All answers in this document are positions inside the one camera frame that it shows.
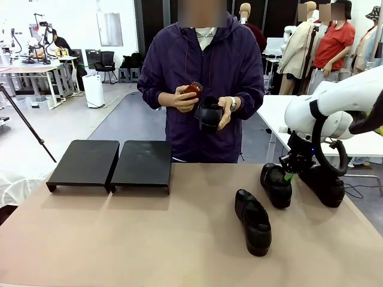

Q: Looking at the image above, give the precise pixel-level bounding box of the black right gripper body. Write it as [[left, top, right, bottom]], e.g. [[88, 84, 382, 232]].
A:
[[287, 132, 315, 158]]

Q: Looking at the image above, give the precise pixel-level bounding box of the black leather strap shoe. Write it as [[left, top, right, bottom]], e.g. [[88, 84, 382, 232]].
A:
[[193, 96, 224, 135], [259, 163, 293, 209], [297, 164, 346, 209], [235, 188, 272, 257]]

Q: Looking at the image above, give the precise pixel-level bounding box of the red-brown shoe brush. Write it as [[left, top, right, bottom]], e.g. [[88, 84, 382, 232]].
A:
[[181, 82, 205, 101]]

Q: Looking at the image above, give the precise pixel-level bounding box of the person's right forearm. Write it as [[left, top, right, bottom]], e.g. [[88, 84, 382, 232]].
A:
[[136, 80, 175, 110]]

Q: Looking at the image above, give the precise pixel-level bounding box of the person's left forearm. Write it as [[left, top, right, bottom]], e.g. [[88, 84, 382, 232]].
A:
[[235, 89, 266, 120]]

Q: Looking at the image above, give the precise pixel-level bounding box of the black shoe stand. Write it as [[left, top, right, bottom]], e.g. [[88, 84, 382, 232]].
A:
[[110, 139, 174, 196], [45, 139, 120, 194]]

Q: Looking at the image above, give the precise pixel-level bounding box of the person's left hand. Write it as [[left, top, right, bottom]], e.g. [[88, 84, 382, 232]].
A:
[[217, 96, 233, 131]]

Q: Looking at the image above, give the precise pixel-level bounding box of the person's right hand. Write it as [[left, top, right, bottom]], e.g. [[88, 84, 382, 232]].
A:
[[172, 86, 200, 114]]

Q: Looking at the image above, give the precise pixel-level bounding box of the white table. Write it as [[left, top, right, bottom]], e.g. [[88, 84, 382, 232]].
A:
[[256, 94, 383, 189]]

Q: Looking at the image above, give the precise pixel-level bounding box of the mannequin in beige coat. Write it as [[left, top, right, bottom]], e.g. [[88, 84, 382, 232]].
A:
[[276, 1, 318, 96]]

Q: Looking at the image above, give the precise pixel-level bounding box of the mannequin with bucket hat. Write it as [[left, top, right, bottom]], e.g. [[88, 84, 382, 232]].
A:
[[350, 5, 383, 75]]

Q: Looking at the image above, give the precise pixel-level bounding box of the person in purple jacket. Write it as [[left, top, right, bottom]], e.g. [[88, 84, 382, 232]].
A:
[[136, 11, 266, 164]]

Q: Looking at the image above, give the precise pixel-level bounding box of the mannequin in dark red top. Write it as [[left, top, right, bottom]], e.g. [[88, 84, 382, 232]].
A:
[[239, 2, 268, 54]]

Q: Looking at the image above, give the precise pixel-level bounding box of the black backpack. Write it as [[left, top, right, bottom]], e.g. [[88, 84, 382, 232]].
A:
[[119, 51, 145, 69]]

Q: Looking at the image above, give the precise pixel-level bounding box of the white air purifier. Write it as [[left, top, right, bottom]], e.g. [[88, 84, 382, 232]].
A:
[[81, 74, 105, 109]]

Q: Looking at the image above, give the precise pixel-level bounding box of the black office chair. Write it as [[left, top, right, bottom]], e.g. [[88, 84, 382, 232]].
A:
[[94, 51, 118, 85]]

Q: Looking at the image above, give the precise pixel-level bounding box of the black monitor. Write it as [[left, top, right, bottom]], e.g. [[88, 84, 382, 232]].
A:
[[85, 49, 102, 68]]

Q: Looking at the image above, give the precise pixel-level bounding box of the clear storage box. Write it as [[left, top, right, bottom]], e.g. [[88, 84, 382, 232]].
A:
[[14, 95, 52, 111]]

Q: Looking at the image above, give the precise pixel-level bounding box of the seated person in black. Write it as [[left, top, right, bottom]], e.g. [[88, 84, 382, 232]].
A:
[[51, 29, 73, 57]]

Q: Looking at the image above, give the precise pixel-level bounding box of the black background robot rig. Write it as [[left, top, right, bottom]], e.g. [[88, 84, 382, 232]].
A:
[[28, 13, 58, 65]]

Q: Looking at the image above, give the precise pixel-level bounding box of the long background workbench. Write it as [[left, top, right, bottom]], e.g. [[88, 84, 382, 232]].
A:
[[0, 65, 60, 110]]

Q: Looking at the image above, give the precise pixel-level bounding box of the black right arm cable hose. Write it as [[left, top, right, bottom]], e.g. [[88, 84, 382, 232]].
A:
[[311, 89, 383, 178]]

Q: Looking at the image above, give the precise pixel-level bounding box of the black floor cable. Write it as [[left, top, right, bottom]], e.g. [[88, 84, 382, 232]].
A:
[[343, 182, 364, 200]]

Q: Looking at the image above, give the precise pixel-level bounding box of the grey wall panel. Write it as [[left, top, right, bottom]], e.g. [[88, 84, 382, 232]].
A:
[[96, 12, 124, 47]]

